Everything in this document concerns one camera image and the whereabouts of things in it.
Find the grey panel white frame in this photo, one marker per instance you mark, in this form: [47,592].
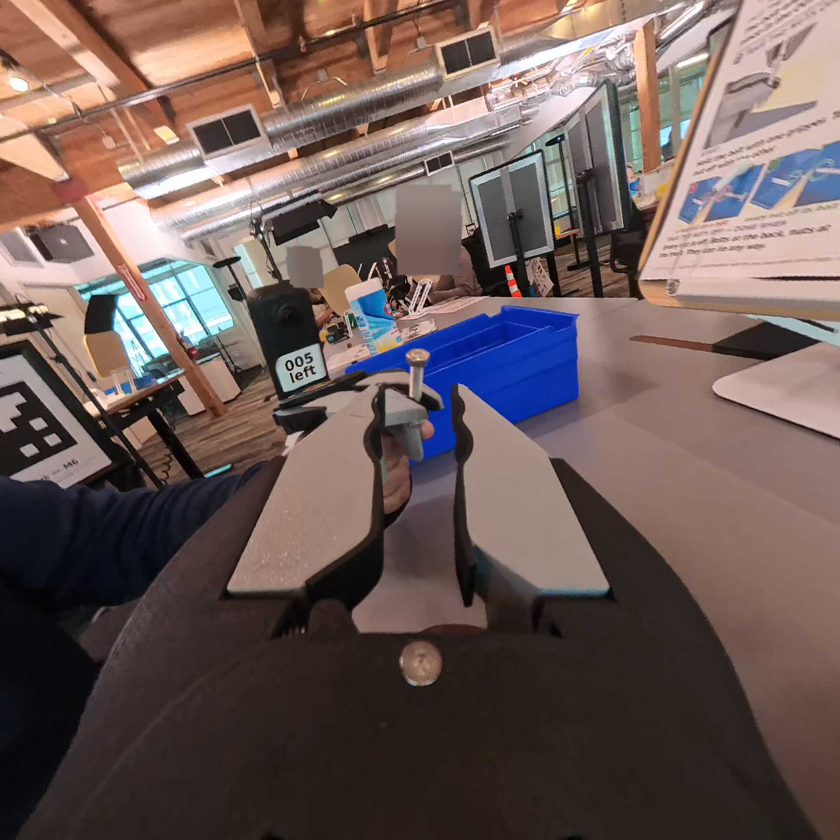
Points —
[512,210]
[600,164]

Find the silver ventilation duct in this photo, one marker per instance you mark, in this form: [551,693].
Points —
[328,111]
[295,177]

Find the silver hex bolt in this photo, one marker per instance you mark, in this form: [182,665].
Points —
[417,359]

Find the person's body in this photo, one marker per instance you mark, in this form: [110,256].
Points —
[33,689]

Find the paper instruction sheet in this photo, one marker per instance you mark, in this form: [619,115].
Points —
[774,131]

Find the black studio light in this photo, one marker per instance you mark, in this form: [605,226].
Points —
[302,220]

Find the tan plastic chair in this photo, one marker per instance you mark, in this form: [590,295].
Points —
[341,282]

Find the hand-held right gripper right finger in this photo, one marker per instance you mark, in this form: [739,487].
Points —
[525,518]

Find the person's left forearm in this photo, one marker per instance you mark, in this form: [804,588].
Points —
[98,531]

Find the orange traffic cone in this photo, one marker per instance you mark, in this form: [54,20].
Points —
[513,285]

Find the small wooden table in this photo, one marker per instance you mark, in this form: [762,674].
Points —
[141,390]

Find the wooden post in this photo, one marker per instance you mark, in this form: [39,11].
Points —
[131,282]

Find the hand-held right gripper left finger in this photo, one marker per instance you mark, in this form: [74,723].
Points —
[308,512]

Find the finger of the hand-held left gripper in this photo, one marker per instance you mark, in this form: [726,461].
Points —
[394,377]
[401,410]

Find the white metal stand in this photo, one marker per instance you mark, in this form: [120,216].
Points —
[787,387]

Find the white air vent grille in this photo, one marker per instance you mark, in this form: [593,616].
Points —
[226,131]
[467,52]

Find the black wall speaker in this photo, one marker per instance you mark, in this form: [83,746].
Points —
[62,243]

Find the blue white wipes canister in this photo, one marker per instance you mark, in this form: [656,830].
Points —
[374,321]

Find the black white marker board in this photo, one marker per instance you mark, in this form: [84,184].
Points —
[39,420]

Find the blue plastic bin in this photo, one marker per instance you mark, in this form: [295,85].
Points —
[512,367]

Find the person's left hand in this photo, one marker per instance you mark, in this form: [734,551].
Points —
[397,485]

